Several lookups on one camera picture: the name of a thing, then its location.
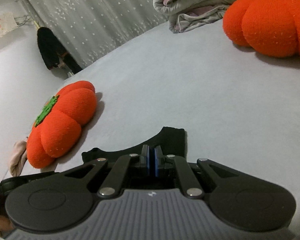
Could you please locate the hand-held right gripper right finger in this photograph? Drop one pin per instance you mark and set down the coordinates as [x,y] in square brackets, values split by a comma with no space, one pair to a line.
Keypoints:
[158,161]

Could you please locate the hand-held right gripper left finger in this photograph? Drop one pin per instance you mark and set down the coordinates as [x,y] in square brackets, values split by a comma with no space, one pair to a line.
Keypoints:
[145,160]

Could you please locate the black knit garment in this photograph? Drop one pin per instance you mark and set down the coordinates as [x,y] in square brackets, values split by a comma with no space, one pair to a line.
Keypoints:
[170,140]

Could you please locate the folded pink beige garment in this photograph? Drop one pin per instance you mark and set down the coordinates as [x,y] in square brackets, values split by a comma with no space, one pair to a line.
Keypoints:
[17,157]

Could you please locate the orange pumpkin cushion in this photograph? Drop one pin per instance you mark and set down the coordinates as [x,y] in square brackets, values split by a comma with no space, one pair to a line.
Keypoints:
[270,25]
[62,130]

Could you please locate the grey bed sheet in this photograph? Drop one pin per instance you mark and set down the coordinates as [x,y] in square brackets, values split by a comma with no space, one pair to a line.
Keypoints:
[190,92]

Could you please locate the hanging black coat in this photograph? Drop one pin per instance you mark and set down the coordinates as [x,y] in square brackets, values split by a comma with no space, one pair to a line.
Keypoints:
[48,47]

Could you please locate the grey star-patterned curtain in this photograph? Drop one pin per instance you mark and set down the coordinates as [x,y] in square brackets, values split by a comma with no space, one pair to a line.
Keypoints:
[90,17]

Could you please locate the wooden coat stand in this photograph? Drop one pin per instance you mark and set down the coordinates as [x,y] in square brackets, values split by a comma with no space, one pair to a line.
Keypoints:
[36,24]

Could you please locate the white wall hanging cloth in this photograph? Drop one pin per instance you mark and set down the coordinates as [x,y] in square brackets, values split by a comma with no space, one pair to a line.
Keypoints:
[0,27]

